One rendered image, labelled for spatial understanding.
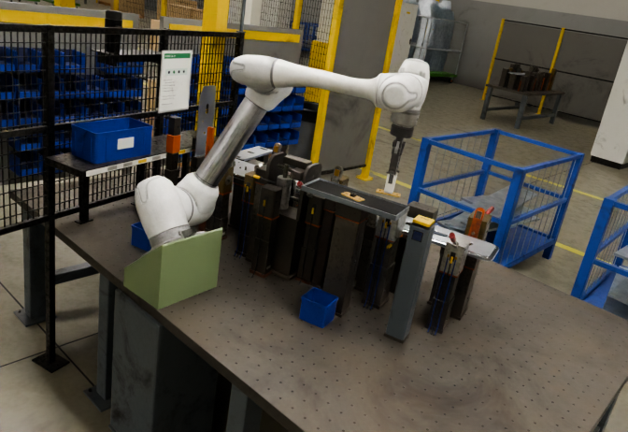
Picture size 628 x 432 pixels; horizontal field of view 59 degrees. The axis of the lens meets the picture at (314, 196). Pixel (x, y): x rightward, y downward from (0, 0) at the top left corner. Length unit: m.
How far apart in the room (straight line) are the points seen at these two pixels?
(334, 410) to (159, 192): 0.98
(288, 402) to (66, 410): 1.28
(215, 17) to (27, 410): 2.09
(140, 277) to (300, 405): 0.76
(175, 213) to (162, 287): 0.27
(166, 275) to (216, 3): 1.68
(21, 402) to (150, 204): 1.15
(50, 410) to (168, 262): 1.02
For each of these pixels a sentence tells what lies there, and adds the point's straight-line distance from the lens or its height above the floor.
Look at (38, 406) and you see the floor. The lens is 2.80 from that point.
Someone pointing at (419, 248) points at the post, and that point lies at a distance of 1.92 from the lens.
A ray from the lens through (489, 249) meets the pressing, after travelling 2.26.
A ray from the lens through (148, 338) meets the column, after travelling 2.14.
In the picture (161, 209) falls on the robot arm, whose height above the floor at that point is 1.01.
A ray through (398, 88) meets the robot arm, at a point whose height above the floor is 1.60.
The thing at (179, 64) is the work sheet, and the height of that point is 1.38.
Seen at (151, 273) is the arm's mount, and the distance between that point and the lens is 2.04.
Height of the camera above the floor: 1.80
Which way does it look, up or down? 19 degrees down
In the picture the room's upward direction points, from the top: 9 degrees clockwise
